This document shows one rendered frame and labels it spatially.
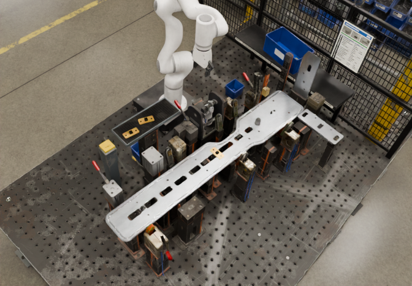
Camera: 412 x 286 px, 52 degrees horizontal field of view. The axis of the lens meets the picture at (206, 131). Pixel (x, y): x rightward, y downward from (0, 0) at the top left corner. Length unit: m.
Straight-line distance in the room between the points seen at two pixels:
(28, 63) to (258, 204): 2.83
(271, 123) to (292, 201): 0.49
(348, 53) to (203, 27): 1.13
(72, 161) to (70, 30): 2.31
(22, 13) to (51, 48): 0.70
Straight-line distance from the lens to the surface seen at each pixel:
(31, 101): 4.18
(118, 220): 2.20
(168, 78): 2.70
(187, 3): 2.14
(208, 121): 2.51
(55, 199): 2.67
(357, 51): 2.77
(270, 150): 2.48
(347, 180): 2.87
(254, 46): 3.03
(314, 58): 2.60
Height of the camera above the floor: 2.95
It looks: 52 degrees down
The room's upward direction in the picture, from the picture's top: 6 degrees clockwise
